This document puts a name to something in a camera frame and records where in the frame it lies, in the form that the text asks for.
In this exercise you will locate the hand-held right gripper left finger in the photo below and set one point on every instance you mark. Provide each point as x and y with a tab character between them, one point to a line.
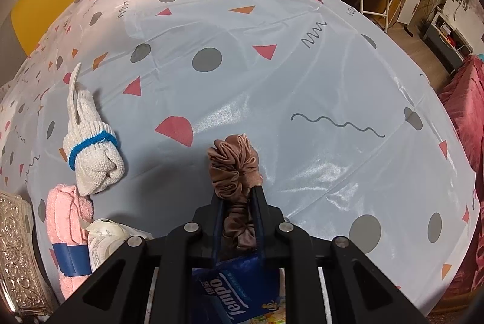
216	229

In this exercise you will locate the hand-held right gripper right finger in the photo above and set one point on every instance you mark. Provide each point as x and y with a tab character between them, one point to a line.
261	233

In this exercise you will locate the blue tissue packet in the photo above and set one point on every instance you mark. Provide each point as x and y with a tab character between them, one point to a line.
227	290

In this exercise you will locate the brown satin scrunchie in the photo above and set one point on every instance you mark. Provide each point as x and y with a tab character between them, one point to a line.
230	165

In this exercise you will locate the white printed packet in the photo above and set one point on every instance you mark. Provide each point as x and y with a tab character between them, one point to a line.
109	237

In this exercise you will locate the white knit sock blue band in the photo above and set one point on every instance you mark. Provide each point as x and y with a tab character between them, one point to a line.
90	157

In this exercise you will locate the pink fuzzy sock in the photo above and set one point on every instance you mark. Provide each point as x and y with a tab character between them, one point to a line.
62	210

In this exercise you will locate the pink blanket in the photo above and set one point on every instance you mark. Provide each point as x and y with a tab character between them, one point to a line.
469	138

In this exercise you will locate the white low shelf unit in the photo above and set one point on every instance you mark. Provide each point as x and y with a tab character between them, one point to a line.
442	40

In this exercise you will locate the white leaf print panel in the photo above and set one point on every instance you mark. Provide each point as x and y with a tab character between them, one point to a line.
457	8

